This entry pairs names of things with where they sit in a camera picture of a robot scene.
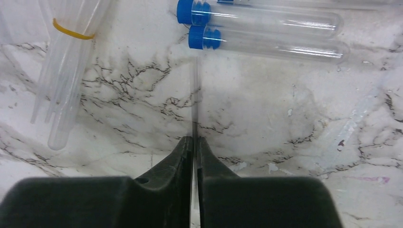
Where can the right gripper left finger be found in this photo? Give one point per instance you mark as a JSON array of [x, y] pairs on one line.
[[160, 198]]

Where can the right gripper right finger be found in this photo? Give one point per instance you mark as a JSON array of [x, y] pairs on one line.
[[229, 201]]

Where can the metal tweezers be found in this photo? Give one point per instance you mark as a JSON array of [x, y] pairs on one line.
[[195, 100]]

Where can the glass pipette bundle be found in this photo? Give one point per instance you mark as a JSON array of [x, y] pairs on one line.
[[73, 25]]

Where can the blue-capped test tube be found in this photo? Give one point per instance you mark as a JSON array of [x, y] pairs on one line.
[[233, 14], [315, 4], [267, 45]]

